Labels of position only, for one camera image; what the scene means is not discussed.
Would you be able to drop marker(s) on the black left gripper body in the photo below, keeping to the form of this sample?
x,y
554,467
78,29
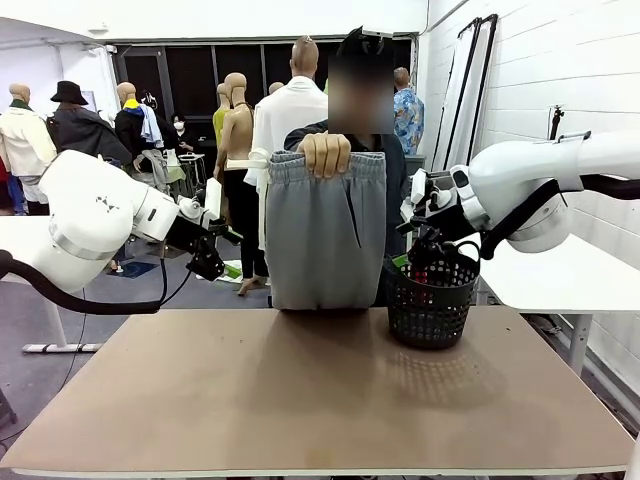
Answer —
x,y
187,232

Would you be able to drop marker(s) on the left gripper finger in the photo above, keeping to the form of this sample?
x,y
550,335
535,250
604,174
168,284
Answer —
x,y
207,262
220,232

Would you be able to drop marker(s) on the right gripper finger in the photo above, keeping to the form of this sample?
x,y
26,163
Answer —
x,y
425,252
417,226

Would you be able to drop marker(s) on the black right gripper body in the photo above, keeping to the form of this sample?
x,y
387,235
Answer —
x,y
455,230

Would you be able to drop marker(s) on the grey training pants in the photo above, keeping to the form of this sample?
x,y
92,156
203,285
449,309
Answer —
x,y
320,240

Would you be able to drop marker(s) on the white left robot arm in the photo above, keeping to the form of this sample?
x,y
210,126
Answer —
x,y
90,215

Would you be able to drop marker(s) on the person's right forearm dark sleeve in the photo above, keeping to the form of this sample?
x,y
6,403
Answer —
x,y
300,137

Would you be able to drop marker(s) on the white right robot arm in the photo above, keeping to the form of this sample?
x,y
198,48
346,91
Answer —
x,y
525,175

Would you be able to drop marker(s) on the person's right hand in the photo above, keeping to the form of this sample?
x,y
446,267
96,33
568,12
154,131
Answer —
x,y
327,155

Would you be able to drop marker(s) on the red item inside basket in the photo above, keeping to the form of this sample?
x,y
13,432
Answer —
x,y
422,287

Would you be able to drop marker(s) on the white cloth on floor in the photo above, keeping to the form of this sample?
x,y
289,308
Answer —
x,y
237,281

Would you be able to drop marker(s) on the person in dark shirt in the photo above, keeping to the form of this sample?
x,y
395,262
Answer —
x,y
392,165

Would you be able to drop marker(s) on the dark perforated plastic basket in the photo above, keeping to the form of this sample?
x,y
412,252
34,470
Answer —
x,y
430,325

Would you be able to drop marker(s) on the white ironing table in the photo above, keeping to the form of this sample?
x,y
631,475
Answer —
x,y
192,159

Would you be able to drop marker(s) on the person wearing face mask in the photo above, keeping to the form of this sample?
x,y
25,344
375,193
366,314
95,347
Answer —
x,y
181,132

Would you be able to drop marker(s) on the bare tan mannequin dark skirt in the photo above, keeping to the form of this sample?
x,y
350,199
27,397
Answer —
x,y
237,130

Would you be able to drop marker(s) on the mannequin in yellow-green top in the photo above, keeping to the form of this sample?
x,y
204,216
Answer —
x,y
220,122

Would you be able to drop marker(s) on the man in blue floral shirt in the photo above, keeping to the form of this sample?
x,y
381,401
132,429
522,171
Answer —
x,y
409,115

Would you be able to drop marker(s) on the large white side table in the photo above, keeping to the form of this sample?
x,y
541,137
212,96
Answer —
x,y
560,280

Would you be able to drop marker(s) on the mannequin with yellow scarf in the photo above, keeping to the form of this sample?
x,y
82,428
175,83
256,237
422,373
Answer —
x,y
131,125

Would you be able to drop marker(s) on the black framed white panel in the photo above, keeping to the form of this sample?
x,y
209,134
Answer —
x,y
487,75
457,100

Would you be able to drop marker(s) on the mannequin in white shirt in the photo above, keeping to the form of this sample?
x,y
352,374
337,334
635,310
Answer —
x,y
287,115

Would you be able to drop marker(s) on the small tripod stand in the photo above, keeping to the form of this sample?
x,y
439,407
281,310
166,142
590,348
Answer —
x,y
556,120

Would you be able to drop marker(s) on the bare tan mannequin head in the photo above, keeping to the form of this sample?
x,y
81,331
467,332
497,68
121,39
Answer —
x,y
276,88

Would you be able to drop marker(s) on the black brimmed hat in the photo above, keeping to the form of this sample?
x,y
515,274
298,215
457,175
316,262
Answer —
x,y
69,92

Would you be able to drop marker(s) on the mannequin in cream jacket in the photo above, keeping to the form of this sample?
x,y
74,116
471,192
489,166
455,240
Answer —
x,y
22,140

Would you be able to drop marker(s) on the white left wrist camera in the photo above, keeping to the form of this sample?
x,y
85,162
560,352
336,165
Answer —
x,y
213,197

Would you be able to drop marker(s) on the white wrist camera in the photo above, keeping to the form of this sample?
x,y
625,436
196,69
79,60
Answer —
x,y
213,197
421,186

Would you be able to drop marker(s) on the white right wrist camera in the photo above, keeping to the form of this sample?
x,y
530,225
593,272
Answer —
x,y
421,186

